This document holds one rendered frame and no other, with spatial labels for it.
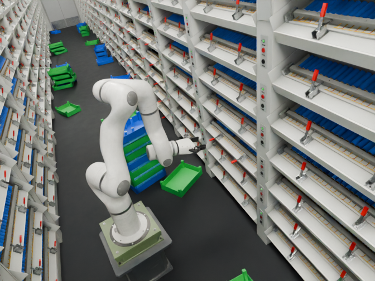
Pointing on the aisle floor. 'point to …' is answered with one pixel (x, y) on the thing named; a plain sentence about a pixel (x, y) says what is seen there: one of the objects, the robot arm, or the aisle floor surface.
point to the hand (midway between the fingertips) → (200, 143)
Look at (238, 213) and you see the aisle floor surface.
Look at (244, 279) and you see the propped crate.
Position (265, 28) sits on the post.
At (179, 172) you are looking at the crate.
